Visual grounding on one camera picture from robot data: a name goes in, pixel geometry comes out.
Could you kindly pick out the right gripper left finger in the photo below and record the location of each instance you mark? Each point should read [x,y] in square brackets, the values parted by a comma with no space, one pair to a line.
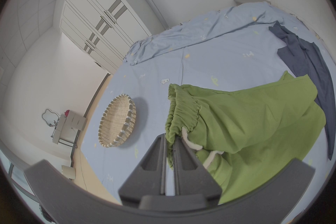
[147,173]

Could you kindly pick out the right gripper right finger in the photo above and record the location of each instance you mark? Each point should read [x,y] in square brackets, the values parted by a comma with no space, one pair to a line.
[193,173]

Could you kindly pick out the green shorts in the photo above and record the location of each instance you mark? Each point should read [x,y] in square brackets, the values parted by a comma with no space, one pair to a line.
[249,125]

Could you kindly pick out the round woven basket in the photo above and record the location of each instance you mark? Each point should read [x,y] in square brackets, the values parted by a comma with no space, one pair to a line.
[115,120]

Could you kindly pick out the bed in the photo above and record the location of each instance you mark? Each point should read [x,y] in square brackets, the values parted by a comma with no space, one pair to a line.
[162,65]

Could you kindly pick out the dark blue garment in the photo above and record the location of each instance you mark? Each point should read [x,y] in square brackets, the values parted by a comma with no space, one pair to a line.
[301,57]

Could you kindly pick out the white trash bin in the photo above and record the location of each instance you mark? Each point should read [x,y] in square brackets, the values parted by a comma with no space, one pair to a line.
[68,172]

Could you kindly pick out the white small table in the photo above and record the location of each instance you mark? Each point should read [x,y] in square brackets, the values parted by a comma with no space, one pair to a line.
[65,128]

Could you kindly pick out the pale blue quilt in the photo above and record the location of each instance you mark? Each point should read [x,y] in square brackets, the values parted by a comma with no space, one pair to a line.
[196,31]

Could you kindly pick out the cloud shaped wall mirror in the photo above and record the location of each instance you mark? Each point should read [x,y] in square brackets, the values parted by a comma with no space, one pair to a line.
[48,116]

